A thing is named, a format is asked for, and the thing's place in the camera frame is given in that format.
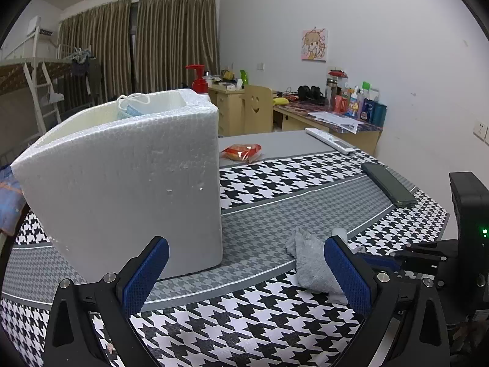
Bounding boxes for blue checked quilt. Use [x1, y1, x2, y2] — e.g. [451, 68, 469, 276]
[0, 162, 27, 235]

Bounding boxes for white air conditioner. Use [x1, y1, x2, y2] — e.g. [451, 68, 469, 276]
[28, 15, 55, 38]

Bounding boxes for blue face mask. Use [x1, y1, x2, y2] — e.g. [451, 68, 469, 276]
[116, 94, 152, 121]

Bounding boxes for wooden smiley chair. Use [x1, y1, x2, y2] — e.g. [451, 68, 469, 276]
[240, 85, 274, 135]

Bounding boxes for patterned desk mat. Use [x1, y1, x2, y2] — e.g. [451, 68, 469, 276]
[273, 97, 383, 128]

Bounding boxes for white remote control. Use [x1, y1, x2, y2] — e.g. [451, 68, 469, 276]
[305, 127, 356, 156]

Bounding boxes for red snack packet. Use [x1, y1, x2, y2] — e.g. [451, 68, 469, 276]
[219, 143, 263, 165]

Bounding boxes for light wooden desk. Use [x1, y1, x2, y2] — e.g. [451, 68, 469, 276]
[208, 83, 383, 157]

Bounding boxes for brown curtain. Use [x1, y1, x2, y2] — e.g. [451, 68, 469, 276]
[57, 0, 135, 112]
[134, 0, 222, 95]

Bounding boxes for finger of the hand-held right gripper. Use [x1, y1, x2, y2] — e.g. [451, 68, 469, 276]
[389, 239, 461, 276]
[355, 253, 402, 276]

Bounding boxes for black headphones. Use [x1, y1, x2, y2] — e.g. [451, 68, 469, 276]
[297, 85, 326, 104]

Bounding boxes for white foam box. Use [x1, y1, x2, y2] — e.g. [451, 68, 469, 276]
[11, 89, 224, 281]

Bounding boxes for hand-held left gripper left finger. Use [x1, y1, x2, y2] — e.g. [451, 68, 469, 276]
[42, 236, 171, 367]

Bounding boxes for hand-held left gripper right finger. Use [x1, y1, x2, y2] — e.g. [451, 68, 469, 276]
[324, 235, 453, 367]

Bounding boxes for grey sock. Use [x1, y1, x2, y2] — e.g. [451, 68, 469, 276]
[285, 226, 362, 306]

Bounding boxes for houndstooth tablecloth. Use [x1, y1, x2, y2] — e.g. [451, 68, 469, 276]
[0, 130, 453, 367]

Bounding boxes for dark hanging clothes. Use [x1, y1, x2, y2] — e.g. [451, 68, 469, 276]
[71, 54, 105, 97]

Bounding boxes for row of toiletry bottles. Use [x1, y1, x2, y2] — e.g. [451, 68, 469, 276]
[325, 68, 388, 126]

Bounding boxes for white bed ladder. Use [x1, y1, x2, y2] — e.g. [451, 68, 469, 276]
[22, 59, 64, 132]

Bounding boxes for red pump bottle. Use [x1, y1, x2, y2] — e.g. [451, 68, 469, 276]
[185, 64, 209, 95]

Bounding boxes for white paper sheets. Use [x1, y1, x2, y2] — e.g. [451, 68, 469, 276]
[307, 110, 368, 135]

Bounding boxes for cartoon wall poster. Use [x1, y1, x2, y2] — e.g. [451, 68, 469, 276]
[301, 28, 329, 62]

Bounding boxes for black phone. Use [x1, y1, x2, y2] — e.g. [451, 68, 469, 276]
[361, 161, 417, 207]

